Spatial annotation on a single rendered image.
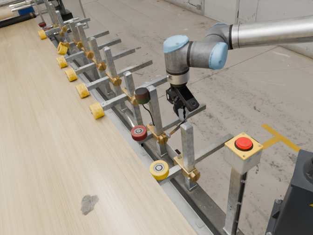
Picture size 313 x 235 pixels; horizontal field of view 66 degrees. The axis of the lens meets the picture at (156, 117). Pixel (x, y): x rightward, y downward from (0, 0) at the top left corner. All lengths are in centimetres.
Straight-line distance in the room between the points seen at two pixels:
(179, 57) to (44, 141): 83
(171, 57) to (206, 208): 67
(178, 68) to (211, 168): 138
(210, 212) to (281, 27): 77
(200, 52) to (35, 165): 89
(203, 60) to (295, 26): 31
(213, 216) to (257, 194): 96
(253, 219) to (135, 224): 118
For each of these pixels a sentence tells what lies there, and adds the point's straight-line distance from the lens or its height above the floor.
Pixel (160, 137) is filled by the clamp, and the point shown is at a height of 87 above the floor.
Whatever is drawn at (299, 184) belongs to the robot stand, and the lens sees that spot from 143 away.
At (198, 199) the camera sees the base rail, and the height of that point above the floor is 70.
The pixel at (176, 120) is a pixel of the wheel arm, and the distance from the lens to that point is 129.
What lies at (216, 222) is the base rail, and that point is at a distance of 113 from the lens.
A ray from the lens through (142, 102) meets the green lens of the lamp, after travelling 103.
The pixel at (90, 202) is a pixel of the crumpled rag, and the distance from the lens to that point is 101.
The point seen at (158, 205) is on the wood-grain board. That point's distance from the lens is 95.
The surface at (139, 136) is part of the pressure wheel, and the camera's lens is 117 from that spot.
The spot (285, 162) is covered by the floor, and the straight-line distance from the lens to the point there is 230.
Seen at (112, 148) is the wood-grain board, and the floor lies 90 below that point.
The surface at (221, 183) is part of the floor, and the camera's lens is 207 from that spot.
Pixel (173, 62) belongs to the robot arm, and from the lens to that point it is 89.
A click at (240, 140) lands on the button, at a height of 123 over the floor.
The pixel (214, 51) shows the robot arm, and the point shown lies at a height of 134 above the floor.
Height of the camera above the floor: 172
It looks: 41 degrees down
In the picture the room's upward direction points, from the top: 10 degrees counter-clockwise
